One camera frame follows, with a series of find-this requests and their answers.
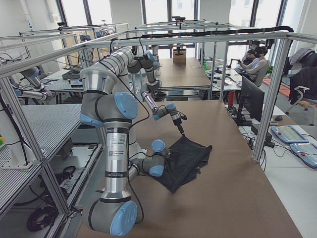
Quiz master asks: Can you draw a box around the striped metal workbench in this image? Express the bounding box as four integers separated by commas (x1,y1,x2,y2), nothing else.
0,103,82,172

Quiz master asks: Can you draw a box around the black computer monitor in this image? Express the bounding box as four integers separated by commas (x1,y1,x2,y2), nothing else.
236,77,264,126

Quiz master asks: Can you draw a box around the seated person with headset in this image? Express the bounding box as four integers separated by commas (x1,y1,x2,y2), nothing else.
234,46,269,87

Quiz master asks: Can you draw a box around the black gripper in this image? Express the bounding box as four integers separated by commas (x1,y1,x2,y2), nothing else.
166,150,179,171
172,114,185,136

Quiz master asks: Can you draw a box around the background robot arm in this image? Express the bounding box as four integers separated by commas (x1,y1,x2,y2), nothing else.
9,67,56,101

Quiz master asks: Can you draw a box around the aluminium cage frame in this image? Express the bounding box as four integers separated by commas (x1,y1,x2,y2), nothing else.
0,23,295,216

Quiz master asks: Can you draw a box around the blue teach pendant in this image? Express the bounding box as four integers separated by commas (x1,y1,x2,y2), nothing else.
289,143,317,169
271,125,309,144

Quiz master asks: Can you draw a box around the cardboard box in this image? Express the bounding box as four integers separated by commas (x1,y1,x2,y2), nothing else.
173,49,187,63

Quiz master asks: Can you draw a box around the black graphic t-shirt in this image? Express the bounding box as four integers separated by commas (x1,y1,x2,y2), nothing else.
153,136,212,193

